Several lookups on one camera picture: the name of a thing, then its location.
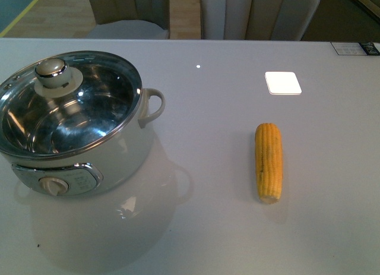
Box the white electric cooking pot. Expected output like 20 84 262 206
1 55 164 197

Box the beige chair right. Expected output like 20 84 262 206
200 0 320 41

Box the yellow corn cob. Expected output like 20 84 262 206
255 123 283 204

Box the label sticker on table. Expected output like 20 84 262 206
331 42 379 56

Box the beige chair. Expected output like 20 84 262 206
200 0 320 41
87 0 170 40

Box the beige chair left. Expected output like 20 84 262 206
87 0 170 40

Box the glass pot lid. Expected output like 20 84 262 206
1 50 143 160

